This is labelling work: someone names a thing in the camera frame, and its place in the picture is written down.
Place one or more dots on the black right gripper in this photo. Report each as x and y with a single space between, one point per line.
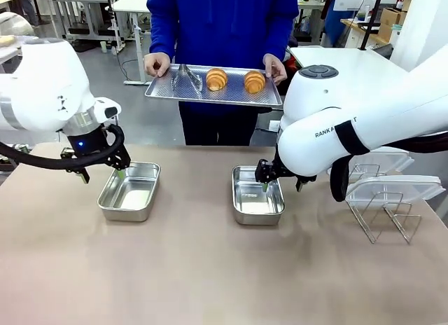
267 171

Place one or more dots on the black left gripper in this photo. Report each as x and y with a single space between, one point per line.
87 143

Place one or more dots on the perforated metal baking tray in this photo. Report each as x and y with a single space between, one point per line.
234 95

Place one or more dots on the golden croissant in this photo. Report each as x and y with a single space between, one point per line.
255 81
217 80

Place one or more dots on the clear plastic clip lid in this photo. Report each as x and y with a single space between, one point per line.
395 186
392 160

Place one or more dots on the metal serving tongs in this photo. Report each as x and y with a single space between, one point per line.
194 81

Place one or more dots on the person's right forearm blue sleeve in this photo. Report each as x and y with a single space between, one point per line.
161 34

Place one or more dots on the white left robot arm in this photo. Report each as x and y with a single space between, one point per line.
42 80

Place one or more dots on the person's left forearm blue sleeve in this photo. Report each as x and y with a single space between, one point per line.
280 34

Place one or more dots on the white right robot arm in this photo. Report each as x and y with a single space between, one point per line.
367 104

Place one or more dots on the beige bread loaf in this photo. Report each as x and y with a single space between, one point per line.
7 40

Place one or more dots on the person's right hand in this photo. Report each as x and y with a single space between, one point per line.
155 64

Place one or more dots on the person's left hand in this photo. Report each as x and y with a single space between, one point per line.
276 67

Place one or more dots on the rectangular stainless steel container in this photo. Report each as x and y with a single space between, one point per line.
257 202
129 195

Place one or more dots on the white background desk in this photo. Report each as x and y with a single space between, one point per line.
80 10

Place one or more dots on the white height-adjustable desk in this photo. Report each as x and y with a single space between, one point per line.
134 6

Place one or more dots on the white desk with equipment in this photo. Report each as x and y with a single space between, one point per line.
311 20

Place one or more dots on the clear plastic dome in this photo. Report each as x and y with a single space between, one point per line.
17 24

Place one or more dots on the person torso in blue sweater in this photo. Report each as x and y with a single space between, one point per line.
220 27

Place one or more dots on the wooden workbench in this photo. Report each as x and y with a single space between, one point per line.
353 27

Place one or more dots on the black stand pole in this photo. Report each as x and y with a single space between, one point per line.
367 24

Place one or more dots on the cardboard box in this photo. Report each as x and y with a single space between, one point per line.
392 22

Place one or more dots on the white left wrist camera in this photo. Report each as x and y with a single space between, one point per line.
109 109

